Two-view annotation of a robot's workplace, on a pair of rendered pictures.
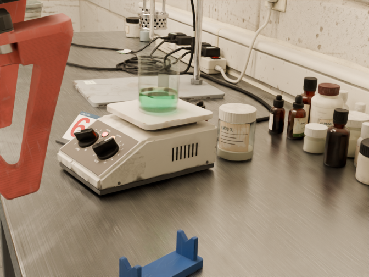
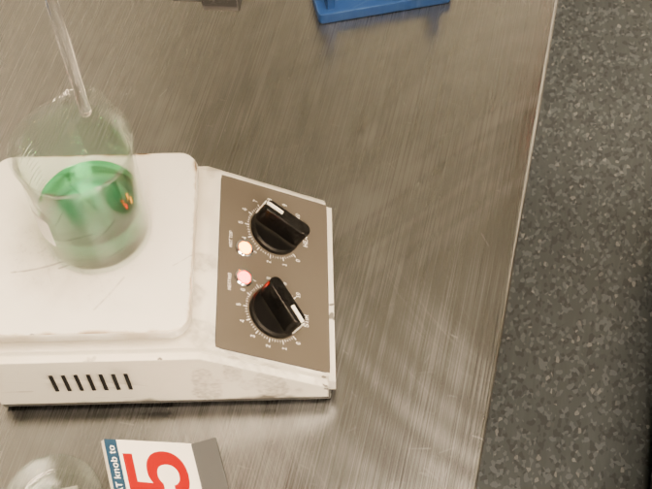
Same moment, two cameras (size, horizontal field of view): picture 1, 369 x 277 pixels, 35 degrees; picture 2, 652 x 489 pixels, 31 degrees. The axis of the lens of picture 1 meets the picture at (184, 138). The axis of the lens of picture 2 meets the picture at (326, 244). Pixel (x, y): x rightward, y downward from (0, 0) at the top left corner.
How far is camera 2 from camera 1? 1.13 m
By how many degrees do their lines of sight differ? 97
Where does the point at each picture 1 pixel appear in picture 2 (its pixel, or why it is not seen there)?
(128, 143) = (236, 198)
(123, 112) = (186, 248)
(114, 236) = (376, 105)
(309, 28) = not seen: outside the picture
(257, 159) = not seen: outside the picture
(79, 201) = (372, 229)
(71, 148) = (311, 341)
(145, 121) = (187, 171)
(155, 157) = not seen: hidden behind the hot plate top
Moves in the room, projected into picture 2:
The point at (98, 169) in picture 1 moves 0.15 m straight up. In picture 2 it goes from (317, 218) to (309, 56)
